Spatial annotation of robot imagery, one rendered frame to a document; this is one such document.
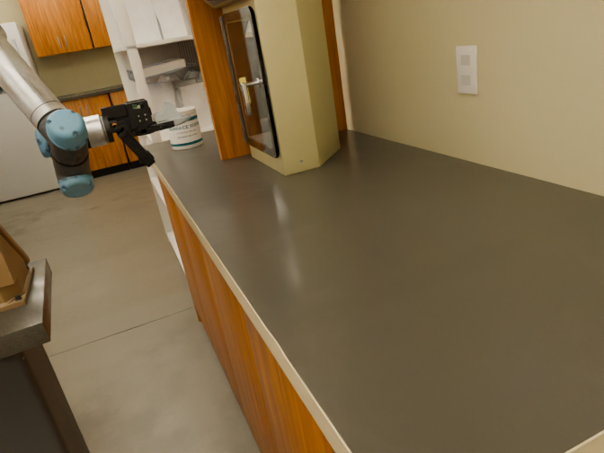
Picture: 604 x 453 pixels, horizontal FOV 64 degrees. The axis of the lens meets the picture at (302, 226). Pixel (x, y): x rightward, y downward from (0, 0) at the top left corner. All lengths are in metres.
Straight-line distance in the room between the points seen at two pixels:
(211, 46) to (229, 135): 0.29
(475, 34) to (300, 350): 0.90
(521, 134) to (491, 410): 0.79
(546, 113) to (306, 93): 0.60
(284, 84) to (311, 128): 0.15
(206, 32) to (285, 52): 0.40
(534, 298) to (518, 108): 0.59
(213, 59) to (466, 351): 1.29
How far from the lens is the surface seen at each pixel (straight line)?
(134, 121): 1.30
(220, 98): 1.69
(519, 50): 1.21
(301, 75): 1.37
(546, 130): 1.18
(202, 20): 1.68
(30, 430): 1.12
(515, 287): 0.76
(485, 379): 0.60
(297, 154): 1.39
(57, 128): 1.12
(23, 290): 1.06
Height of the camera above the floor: 1.33
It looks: 22 degrees down
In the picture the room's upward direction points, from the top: 10 degrees counter-clockwise
